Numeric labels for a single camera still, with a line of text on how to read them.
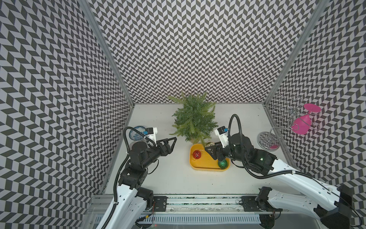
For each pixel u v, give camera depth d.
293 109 0.93
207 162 0.89
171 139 0.64
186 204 0.74
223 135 0.63
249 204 0.73
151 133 0.63
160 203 0.73
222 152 0.62
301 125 0.79
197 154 0.85
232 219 0.69
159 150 0.61
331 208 0.39
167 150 0.62
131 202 0.59
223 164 0.82
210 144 0.69
